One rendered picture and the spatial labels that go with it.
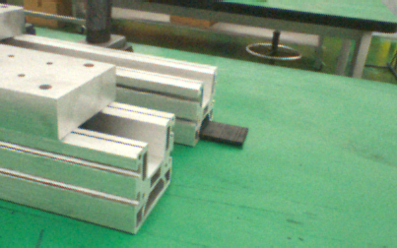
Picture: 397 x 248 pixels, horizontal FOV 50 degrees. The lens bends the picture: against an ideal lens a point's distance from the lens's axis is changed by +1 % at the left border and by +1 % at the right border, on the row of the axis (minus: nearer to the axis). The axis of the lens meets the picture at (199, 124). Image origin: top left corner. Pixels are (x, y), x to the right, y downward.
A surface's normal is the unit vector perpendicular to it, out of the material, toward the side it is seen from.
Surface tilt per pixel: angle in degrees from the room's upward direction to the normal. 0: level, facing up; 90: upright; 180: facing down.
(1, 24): 90
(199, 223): 0
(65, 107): 90
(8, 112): 90
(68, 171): 90
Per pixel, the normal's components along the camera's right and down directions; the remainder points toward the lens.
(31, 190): -0.28, 0.38
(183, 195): 0.09, -0.90
